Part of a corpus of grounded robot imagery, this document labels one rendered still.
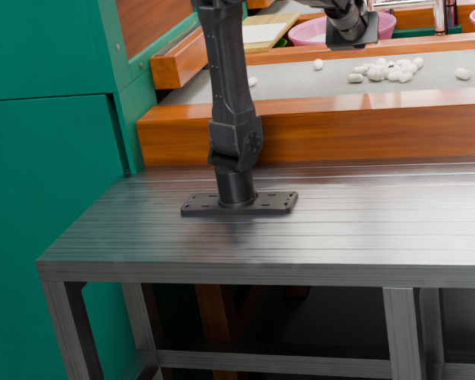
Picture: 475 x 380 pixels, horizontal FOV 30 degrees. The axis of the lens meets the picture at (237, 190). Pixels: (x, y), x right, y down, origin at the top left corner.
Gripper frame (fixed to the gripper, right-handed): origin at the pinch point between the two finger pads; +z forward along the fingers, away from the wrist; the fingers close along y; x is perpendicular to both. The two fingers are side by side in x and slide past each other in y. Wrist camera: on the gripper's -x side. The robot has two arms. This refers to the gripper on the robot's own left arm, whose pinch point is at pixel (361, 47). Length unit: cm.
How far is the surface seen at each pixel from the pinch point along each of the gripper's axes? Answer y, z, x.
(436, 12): -12.3, 19.5, -15.5
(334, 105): 2.0, -12.0, 16.8
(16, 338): 82, 14, 60
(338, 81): 6.4, 7.3, 4.1
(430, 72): -12.7, 8.8, 3.0
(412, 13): -3, 44, -28
